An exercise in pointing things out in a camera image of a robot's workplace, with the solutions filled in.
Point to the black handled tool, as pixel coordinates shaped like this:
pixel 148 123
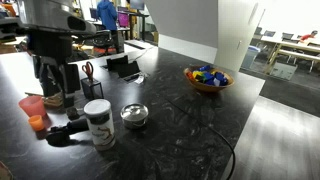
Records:
pixel 59 136

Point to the wooden bowl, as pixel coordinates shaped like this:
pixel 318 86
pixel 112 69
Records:
pixel 208 88

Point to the white lidded cylindrical canister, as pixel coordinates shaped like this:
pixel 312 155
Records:
pixel 100 122

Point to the black pop-up power outlet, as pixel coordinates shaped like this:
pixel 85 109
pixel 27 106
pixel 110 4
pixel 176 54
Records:
pixel 126 70

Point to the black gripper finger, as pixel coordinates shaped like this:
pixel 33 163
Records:
pixel 68 100

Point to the blue lidded trash bin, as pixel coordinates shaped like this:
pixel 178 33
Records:
pixel 250 56

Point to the black mesh pen holder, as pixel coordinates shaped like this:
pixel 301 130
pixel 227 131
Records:
pixel 92 89

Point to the white storage box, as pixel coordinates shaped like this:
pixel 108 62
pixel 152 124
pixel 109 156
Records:
pixel 283 70

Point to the person in red shirt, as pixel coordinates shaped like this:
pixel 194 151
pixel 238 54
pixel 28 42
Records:
pixel 307 36

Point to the small steel lidded pot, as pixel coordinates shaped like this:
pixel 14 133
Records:
pixel 134 115

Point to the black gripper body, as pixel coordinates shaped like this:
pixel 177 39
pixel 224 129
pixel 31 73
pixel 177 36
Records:
pixel 55 77

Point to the large pink plastic cup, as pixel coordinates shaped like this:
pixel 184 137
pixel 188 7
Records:
pixel 32 105

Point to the small orange plastic cup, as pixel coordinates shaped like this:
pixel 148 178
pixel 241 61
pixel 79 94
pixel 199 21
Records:
pixel 36 122

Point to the red handled scissors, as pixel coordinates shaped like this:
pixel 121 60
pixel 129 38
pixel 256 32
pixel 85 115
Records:
pixel 88 69

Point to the colourful toy blocks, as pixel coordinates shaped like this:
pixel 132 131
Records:
pixel 207 75

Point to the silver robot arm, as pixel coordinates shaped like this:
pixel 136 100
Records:
pixel 49 26

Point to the person in blue hoodie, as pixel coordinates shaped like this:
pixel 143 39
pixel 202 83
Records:
pixel 107 14

